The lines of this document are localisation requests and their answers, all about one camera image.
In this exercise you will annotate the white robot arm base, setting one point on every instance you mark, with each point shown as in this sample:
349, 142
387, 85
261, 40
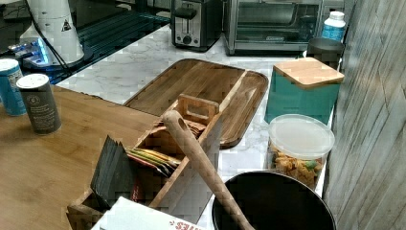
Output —
55, 38

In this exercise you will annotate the dark wooden serving tray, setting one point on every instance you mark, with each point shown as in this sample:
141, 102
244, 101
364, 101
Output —
238, 92

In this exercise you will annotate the colourful tea bag packets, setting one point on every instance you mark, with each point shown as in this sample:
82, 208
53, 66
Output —
162, 163

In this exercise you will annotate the black and silver toaster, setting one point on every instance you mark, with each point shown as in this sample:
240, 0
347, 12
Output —
196, 24

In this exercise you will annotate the clear plastic snack container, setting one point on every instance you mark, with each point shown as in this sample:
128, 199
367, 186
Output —
298, 146

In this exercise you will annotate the stainless steel toaster oven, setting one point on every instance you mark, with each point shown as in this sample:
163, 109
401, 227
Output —
271, 26

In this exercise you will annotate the teal canister with wooden lid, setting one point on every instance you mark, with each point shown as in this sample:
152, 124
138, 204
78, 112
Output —
304, 86

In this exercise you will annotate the black round pot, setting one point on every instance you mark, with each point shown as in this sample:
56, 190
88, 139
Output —
273, 201

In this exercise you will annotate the black tea bag packets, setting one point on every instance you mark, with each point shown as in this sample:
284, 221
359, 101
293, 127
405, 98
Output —
114, 175

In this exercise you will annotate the white paper box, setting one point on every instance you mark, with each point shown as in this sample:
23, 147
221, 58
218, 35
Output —
129, 215

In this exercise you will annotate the black dish drying mat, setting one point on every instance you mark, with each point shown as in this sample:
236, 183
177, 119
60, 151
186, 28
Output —
104, 38

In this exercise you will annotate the dark grey round container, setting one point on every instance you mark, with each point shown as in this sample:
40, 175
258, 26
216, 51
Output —
326, 50

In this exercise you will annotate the white bottle blue label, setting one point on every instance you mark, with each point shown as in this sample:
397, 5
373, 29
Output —
334, 26

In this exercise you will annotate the grey cylindrical spice canister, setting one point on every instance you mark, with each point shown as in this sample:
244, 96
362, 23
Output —
40, 104

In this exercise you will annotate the light wooden cutting board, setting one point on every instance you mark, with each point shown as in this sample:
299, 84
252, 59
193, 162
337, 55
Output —
40, 175

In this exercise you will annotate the blue salt canister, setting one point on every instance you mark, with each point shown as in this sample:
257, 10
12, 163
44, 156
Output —
11, 98

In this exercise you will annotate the wooden spoon handle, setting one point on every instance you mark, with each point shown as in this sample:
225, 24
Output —
184, 138

